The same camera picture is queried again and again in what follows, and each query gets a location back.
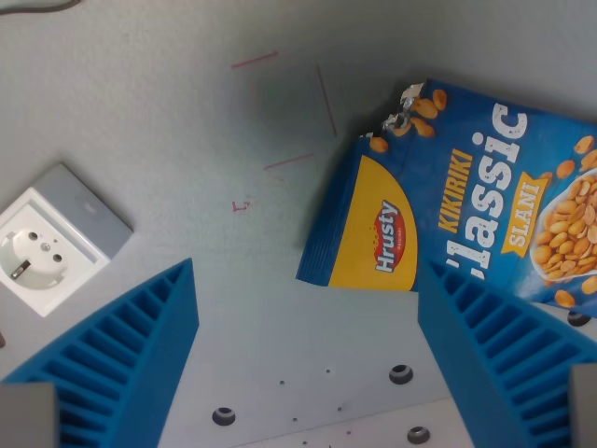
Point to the white wall socket box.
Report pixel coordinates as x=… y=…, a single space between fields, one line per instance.
x=51 y=242

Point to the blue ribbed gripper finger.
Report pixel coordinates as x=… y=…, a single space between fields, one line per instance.
x=116 y=354
x=503 y=354

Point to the blue peanut snack bag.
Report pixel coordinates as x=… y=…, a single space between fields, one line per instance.
x=471 y=200

